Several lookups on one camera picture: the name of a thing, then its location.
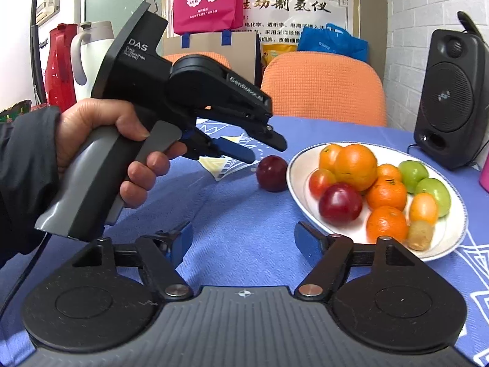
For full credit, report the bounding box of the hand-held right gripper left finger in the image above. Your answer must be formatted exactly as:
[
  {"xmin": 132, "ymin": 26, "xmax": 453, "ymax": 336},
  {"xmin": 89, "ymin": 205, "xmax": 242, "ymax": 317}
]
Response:
[{"xmin": 71, "ymin": 221, "xmax": 194, "ymax": 302}]

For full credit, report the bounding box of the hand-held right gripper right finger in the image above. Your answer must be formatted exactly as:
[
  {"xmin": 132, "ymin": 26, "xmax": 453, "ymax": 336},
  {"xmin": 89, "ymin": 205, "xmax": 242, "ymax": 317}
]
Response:
[{"xmin": 293, "ymin": 221, "xmax": 423, "ymax": 302}]

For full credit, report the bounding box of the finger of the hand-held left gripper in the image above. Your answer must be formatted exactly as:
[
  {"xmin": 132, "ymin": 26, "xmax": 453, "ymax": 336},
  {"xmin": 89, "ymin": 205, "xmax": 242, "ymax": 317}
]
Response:
[
  {"xmin": 196, "ymin": 67, "xmax": 288, "ymax": 152},
  {"xmin": 182, "ymin": 128, "xmax": 255, "ymax": 164}
]

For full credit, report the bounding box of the dark red plum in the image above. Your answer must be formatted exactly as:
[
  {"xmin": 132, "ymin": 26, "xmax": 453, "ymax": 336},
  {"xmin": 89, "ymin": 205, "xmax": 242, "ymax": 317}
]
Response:
[{"xmin": 256, "ymin": 155, "xmax": 289, "ymax": 193}]

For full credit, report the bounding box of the white plate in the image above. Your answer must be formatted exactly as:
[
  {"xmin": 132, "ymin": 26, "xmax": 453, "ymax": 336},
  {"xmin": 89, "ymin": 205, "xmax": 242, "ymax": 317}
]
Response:
[{"xmin": 286, "ymin": 142, "xmax": 469, "ymax": 262}]

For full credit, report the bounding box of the dark red apple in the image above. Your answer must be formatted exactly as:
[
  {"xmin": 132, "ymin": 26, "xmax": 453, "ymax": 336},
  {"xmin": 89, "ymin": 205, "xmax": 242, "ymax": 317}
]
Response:
[{"xmin": 318, "ymin": 182, "xmax": 363, "ymax": 224}]

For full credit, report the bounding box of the smooth orange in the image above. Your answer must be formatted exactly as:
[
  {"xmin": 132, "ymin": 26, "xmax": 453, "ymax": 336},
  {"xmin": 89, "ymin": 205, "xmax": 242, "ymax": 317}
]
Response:
[{"xmin": 319, "ymin": 143, "xmax": 344, "ymax": 173}]

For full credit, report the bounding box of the red orange nectarine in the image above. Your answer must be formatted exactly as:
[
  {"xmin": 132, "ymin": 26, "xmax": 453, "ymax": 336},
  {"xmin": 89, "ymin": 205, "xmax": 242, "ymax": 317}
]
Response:
[
  {"xmin": 409, "ymin": 192, "xmax": 439, "ymax": 225},
  {"xmin": 309, "ymin": 168, "xmax": 337, "ymax": 199}
]

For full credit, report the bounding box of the bumpy mandarin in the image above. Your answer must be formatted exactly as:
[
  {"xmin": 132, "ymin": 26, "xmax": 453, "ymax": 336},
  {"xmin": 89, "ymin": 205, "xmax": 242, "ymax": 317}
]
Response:
[
  {"xmin": 366, "ymin": 176, "xmax": 408, "ymax": 212},
  {"xmin": 366, "ymin": 206, "xmax": 409, "ymax": 244}
]

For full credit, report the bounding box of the large orange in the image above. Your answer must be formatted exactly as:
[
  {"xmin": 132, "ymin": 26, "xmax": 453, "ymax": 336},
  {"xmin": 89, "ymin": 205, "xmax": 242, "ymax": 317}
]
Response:
[{"xmin": 333, "ymin": 144, "xmax": 379, "ymax": 192}]

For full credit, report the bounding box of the small tangerine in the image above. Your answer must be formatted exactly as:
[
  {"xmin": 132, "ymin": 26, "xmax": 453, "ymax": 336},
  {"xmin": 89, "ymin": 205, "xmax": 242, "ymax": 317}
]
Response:
[{"xmin": 376, "ymin": 164, "xmax": 403, "ymax": 182}]

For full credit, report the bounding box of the brown kiwi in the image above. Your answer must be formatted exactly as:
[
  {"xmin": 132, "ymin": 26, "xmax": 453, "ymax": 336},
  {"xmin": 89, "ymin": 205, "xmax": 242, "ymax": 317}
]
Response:
[{"xmin": 406, "ymin": 220, "xmax": 435, "ymax": 252}]

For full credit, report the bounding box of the green apple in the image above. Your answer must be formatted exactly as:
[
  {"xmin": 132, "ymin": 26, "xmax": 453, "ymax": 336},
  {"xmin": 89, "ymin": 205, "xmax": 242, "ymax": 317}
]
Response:
[
  {"xmin": 414, "ymin": 178, "xmax": 452, "ymax": 218},
  {"xmin": 398, "ymin": 161, "xmax": 429, "ymax": 194}
]

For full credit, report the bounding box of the person's left forearm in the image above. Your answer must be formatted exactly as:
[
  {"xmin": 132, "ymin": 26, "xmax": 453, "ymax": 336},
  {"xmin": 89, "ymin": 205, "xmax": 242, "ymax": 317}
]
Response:
[{"xmin": 0, "ymin": 106, "xmax": 62, "ymax": 272}]

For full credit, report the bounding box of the person's left hand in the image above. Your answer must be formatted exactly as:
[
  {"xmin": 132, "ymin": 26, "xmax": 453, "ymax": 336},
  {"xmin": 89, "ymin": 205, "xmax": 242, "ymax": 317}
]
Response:
[{"xmin": 57, "ymin": 98, "xmax": 189, "ymax": 209}]

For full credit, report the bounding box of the white thermos jug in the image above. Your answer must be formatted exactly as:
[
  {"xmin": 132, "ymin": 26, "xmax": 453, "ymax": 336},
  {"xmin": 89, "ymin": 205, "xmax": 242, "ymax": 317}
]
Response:
[{"xmin": 70, "ymin": 21, "xmax": 115, "ymax": 102}]

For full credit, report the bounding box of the blue printed tablecloth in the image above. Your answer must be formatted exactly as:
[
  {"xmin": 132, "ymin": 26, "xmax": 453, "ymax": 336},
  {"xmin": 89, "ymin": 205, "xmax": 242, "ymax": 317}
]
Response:
[{"xmin": 0, "ymin": 115, "xmax": 489, "ymax": 367}]

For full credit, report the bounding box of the orange chair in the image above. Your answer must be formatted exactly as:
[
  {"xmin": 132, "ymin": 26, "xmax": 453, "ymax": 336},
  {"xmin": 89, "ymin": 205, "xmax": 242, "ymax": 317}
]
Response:
[
  {"xmin": 261, "ymin": 51, "xmax": 387, "ymax": 127},
  {"xmin": 164, "ymin": 51, "xmax": 232, "ymax": 70}
]

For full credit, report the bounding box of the red thermos jug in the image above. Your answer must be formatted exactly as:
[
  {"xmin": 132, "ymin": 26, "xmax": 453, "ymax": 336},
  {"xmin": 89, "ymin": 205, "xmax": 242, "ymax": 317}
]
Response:
[{"xmin": 45, "ymin": 23, "xmax": 79, "ymax": 111}]

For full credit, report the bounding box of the yellow printed bag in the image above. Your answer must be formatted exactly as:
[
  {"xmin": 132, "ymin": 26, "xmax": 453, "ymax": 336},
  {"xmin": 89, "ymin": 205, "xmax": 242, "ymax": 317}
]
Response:
[{"xmin": 262, "ymin": 43, "xmax": 299, "ymax": 71}]

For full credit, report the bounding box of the cardboard box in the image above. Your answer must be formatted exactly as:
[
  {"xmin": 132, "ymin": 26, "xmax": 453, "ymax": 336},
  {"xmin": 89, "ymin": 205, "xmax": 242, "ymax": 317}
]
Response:
[{"xmin": 164, "ymin": 31, "xmax": 262, "ymax": 88}]

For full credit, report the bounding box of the magenta fabric bag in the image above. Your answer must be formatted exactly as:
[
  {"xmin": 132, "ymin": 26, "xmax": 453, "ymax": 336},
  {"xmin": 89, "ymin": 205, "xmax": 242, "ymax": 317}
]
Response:
[{"xmin": 173, "ymin": 0, "xmax": 245, "ymax": 35}]

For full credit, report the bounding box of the blue plastic bag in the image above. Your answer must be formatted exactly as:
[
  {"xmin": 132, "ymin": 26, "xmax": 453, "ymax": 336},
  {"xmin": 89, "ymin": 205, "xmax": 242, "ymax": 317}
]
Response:
[{"xmin": 297, "ymin": 23, "xmax": 369, "ymax": 62}]

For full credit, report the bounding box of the white air conditioner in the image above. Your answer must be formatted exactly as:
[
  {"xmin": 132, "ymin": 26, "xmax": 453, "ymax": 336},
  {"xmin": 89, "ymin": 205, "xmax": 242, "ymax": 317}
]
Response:
[{"xmin": 36, "ymin": 0, "xmax": 62, "ymax": 18}]

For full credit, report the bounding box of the black speaker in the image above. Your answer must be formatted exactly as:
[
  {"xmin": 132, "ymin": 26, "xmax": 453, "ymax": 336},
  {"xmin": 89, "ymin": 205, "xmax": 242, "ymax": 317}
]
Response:
[{"xmin": 414, "ymin": 11, "xmax": 489, "ymax": 171}]

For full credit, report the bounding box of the white wall poster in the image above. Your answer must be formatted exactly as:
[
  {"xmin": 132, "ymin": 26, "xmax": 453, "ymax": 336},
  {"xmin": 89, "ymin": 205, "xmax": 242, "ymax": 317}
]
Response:
[{"xmin": 242, "ymin": 0, "xmax": 360, "ymax": 50}]

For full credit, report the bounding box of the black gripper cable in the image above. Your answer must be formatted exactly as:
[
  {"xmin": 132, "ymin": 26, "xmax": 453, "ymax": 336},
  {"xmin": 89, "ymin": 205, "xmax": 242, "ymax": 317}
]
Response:
[{"xmin": 0, "ymin": 233, "xmax": 50, "ymax": 316}]

